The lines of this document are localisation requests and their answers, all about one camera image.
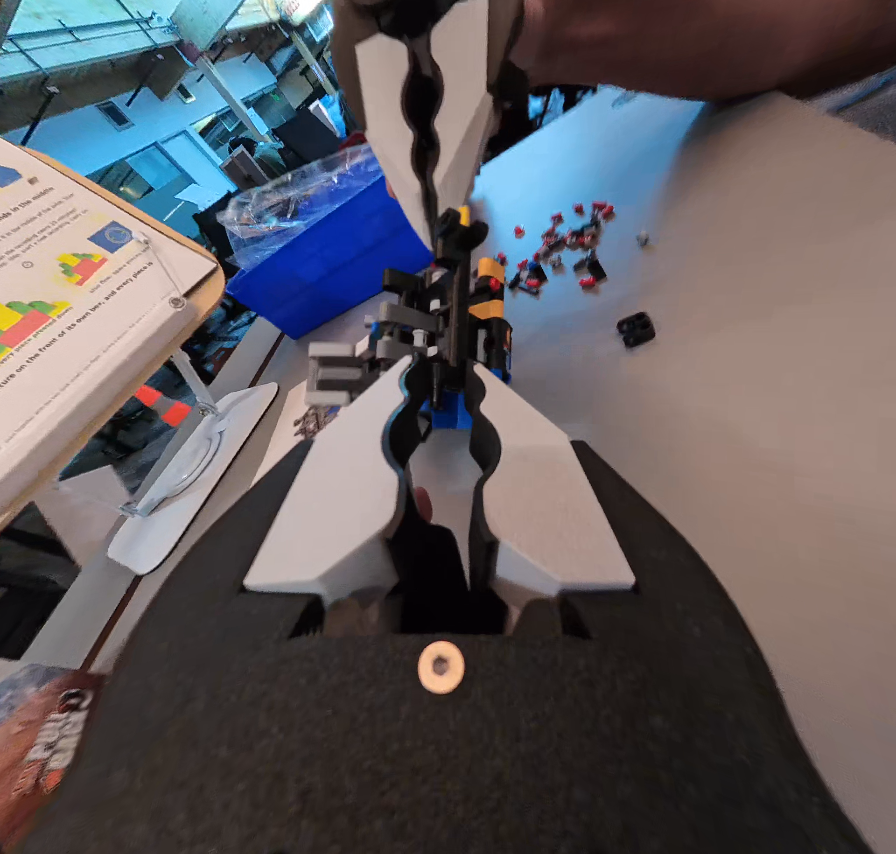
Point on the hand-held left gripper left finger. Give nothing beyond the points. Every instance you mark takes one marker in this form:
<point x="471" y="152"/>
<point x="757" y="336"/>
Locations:
<point x="336" y="504"/>

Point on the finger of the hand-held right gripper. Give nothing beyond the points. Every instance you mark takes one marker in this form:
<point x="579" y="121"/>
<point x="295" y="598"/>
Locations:
<point x="465" y="84"/>
<point x="385" y="98"/>

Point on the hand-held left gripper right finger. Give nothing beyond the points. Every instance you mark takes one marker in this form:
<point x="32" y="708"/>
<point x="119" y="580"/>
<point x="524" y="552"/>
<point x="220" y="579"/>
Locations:
<point x="553" y="518"/>

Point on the partly built lego model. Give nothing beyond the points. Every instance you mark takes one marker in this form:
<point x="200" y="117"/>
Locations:
<point x="455" y="322"/>

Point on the person's right forearm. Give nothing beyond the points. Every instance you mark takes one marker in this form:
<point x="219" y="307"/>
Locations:
<point x="700" y="28"/>

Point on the black lego connector piece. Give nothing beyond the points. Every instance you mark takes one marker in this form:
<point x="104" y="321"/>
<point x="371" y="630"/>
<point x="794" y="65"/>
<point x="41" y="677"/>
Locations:
<point x="635" y="329"/>

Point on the pile of small lego pieces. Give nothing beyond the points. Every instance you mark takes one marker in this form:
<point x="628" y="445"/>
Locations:
<point x="591" y="266"/>

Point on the white paper with printed figure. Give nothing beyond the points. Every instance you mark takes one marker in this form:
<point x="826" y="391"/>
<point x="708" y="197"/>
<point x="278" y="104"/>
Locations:
<point x="301" y="423"/>

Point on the clear plastic bag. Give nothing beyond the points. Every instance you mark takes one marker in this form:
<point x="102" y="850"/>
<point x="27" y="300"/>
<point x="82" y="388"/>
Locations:
<point x="294" y="196"/>

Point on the white clear board stand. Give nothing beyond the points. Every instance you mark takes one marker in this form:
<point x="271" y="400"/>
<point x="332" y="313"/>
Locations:
<point x="182" y="490"/>

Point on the blue plastic bin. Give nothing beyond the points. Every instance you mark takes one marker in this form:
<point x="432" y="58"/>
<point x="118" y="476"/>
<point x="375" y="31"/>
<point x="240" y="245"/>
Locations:
<point x="329" y="273"/>

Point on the red grey striped object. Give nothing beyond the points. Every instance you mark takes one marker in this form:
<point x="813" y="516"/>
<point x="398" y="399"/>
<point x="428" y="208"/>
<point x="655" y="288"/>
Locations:
<point x="164" y="406"/>

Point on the instruction sheet on wooden board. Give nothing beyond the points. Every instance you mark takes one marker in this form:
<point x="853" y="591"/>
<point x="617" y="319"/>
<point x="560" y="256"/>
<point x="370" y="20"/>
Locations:
<point x="84" y="322"/>

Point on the brown printed cardboard box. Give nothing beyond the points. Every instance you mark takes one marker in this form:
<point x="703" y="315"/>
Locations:
<point x="42" y="742"/>

